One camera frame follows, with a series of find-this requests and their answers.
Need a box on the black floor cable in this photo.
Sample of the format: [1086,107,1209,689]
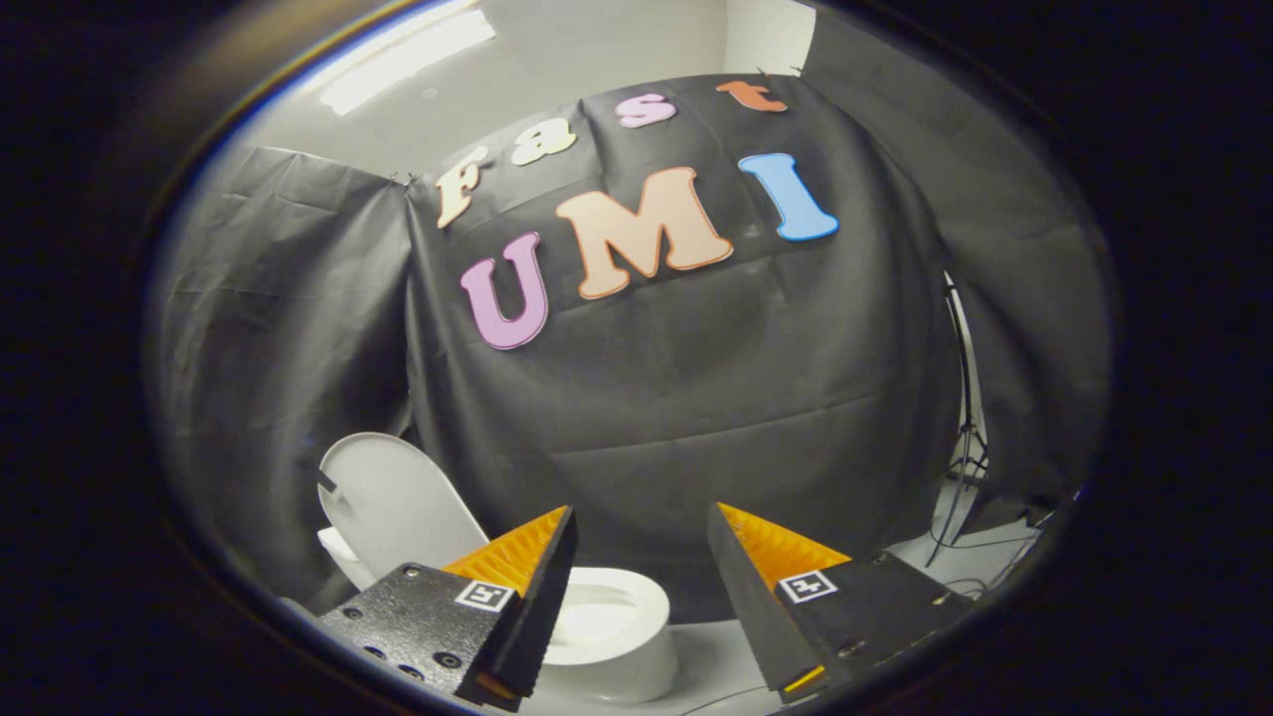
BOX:
[681,684,769,716]

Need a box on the tangle of floor cables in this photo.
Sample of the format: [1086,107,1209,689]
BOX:
[930,517,1045,600]

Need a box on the white toilet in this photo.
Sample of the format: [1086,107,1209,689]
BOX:
[318,527,679,705]

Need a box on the white toilet lid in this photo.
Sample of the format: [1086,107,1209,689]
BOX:
[318,433,490,588]

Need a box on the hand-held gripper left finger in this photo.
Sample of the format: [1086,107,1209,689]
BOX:
[318,505,580,712]

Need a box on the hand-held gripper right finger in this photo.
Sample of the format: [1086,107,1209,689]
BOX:
[707,502,976,705]

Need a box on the black tripod stand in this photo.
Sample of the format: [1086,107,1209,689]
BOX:
[925,278,991,568]

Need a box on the black backdrop cloth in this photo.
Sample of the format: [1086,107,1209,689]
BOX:
[149,10,1110,623]

